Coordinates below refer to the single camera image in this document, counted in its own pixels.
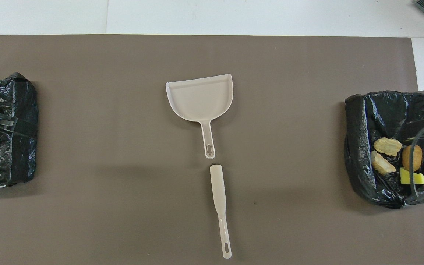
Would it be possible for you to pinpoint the brown bread roll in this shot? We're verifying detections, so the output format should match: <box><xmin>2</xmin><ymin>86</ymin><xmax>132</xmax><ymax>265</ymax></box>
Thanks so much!
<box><xmin>402</xmin><ymin>145</ymin><xmax>423</xmax><ymax>172</ymax></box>

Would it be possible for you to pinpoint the long orange-striped croissant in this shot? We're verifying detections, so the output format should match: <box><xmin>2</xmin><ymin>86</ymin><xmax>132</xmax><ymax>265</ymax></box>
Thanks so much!
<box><xmin>374</xmin><ymin>137</ymin><xmax>403</xmax><ymax>157</ymax></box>

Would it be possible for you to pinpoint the short orange-striped croissant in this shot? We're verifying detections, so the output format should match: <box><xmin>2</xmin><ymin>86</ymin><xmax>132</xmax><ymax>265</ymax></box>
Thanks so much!
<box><xmin>371</xmin><ymin>150</ymin><xmax>397</xmax><ymax>174</ymax></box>

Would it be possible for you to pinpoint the yellow sponge with green pad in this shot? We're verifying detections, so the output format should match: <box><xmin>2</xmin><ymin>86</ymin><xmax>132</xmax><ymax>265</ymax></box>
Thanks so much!
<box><xmin>400</xmin><ymin>167</ymin><xmax>424</xmax><ymax>185</ymax></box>

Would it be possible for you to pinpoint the beige plastic dustpan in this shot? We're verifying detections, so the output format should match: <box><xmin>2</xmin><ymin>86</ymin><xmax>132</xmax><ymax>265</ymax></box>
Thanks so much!
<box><xmin>165</xmin><ymin>74</ymin><xmax>233</xmax><ymax>160</ymax></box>

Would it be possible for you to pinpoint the beige hand brush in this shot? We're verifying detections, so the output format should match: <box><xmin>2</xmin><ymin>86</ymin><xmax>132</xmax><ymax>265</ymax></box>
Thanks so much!
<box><xmin>209</xmin><ymin>164</ymin><xmax>232</xmax><ymax>259</ymax></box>

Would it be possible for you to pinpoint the black bag-lined trash bin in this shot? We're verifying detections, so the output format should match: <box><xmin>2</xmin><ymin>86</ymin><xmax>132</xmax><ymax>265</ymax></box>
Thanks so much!
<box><xmin>0</xmin><ymin>72</ymin><xmax>39</xmax><ymax>191</ymax></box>
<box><xmin>345</xmin><ymin>90</ymin><xmax>424</xmax><ymax>209</ymax></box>

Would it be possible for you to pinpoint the brown table mat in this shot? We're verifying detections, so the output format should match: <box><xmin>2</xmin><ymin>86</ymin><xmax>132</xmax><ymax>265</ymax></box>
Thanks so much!
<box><xmin>0</xmin><ymin>35</ymin><xmax>424</xmax><ymax>265</ymax></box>

